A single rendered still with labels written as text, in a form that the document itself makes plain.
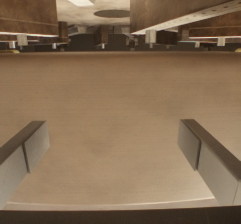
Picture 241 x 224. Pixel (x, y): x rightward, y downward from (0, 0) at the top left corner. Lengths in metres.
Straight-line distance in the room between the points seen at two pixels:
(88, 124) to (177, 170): 0.17
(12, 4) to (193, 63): 1.60
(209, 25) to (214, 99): 2.02
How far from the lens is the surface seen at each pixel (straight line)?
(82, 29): 3.90
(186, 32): 3.21
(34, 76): 0.28
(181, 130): 0.16
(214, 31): 2.29
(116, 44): 6.20
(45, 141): 0.17
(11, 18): 1.72
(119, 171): 0.31
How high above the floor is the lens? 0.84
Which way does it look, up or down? 17 degrees up
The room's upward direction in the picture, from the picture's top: 180 degrees clockwise
